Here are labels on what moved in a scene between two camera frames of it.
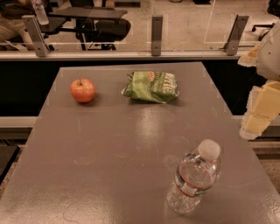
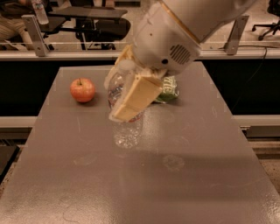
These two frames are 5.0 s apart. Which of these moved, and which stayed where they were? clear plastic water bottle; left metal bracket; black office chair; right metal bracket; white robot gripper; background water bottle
Moved: clear plastic water bottle; white robot gripper
Stayed: background water bottle; right metal bracket; left metal bracket; black office chair
